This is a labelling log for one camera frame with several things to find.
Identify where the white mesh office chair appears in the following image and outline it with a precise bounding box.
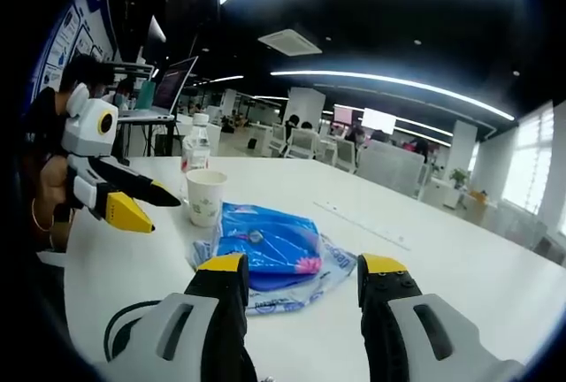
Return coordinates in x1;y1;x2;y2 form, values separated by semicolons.
334;139;357;173
286;128;319;160
269;124;287;156

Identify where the white paper cup item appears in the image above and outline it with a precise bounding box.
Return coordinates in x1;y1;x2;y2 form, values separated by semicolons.
185;170;228;228

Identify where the person's black shirt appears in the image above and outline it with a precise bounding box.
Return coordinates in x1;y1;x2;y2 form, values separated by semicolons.
21;88;72;180

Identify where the person's head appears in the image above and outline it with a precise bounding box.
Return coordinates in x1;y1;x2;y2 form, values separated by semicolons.
59;54;117;111

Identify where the white pillar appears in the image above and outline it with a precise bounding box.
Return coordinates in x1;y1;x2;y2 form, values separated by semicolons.
287;87;326;129
455;119;478;171

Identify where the ceiling air conditioner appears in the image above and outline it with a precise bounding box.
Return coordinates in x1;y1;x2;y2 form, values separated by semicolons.
257;28;323;57

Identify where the narrow window with blinds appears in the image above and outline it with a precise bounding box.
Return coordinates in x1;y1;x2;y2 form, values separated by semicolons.
501;107;556;213

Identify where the person's left hand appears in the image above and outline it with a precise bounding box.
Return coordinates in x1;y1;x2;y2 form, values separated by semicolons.
38;154;76;224

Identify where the curved ceiling light strip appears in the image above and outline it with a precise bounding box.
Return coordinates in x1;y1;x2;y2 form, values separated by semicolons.
270;70;516;121

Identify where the white chair back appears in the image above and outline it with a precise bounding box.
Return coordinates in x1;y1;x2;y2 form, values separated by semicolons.
356;141;425;200
206;123;222;157

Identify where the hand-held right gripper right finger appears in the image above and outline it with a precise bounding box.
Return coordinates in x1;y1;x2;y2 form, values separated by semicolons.
356;252;525;382

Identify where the clear bag with blue pad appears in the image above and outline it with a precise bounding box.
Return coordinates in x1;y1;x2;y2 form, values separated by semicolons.
190;233;358;317

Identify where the white table cable cover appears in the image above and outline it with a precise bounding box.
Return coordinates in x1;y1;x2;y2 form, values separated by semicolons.
312;200;412;252

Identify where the teal item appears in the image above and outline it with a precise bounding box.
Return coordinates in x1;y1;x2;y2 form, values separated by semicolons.
139;80;157;111

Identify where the blue tissue pack item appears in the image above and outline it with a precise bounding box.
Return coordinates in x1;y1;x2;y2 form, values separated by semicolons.
219;202;320;277

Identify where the wall poster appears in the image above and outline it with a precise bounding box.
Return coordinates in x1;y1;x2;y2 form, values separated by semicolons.
34;0;117;91

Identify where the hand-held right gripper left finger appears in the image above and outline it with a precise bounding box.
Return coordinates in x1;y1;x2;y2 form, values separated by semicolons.
103;252;257;382

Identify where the open laptop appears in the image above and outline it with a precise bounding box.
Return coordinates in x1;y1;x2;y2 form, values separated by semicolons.
117;55;199;123

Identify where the gold bangle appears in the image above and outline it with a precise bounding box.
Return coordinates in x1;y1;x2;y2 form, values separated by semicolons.
31;198;55;233

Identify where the white monitor screen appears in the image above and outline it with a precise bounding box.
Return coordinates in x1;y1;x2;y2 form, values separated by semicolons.
361;107;398;133

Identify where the black cable item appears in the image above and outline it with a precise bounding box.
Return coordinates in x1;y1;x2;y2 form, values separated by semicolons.
103;299;163;363

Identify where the white table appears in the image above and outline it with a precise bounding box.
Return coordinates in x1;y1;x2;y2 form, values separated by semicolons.
64;156;566;382

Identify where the clear water bottle item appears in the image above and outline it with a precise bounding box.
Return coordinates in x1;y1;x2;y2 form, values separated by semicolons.
180;112;210;200

